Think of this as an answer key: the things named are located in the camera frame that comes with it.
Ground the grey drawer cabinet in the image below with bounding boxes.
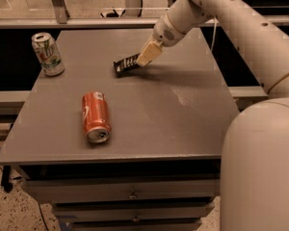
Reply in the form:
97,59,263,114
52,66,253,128
0,29,238,231

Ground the grey metal window rail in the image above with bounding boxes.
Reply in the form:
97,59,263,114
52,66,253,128
0,14,289,30

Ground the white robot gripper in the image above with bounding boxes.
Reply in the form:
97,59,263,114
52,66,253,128
136,13,185,66

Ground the white hanging cable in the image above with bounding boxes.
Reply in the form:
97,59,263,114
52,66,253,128
209,16,218,54

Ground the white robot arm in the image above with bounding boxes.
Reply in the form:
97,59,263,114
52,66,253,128
137,0,289,231

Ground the white green 7up can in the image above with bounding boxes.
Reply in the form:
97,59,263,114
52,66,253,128
31,32,65,77

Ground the orange soda can lying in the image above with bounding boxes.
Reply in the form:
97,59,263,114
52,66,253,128
82,91,111,143

